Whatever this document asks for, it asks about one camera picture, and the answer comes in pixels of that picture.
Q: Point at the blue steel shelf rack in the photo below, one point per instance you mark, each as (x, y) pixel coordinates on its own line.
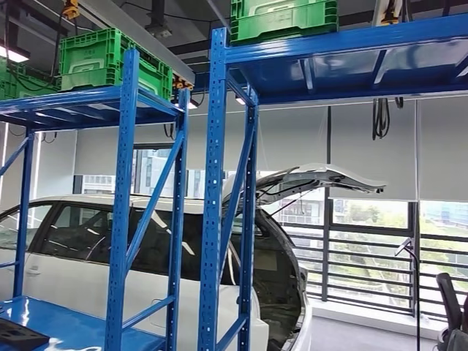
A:
(122, 194)
(213, 194)

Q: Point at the black plastic part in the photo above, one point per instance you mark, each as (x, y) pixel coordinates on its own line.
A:
(18, 336)

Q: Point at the grey roller blind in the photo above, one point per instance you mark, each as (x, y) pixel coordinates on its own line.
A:
(442, 145)
(351, 145)
(292, 140)

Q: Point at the black window railing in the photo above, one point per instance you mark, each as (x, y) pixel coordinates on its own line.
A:
(325, 252)

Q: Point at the green plastic crate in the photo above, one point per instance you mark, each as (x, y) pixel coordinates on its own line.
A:
(285, 26)
(91, 53)
(22, 87)

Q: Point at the white car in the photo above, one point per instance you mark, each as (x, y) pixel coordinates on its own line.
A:
(73, 286)

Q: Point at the black floor stand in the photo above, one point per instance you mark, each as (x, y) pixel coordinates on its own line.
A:
(417, 290)

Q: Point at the yellow hoist trolley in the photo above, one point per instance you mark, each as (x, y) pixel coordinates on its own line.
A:
(70, 8)

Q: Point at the black office chair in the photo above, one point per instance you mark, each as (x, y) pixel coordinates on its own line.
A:
(447, 295)

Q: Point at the white ceiling light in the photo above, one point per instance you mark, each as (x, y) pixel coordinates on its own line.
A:
(13, 54)

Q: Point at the grey jacket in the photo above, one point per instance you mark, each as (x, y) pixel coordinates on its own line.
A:
(459, 341)

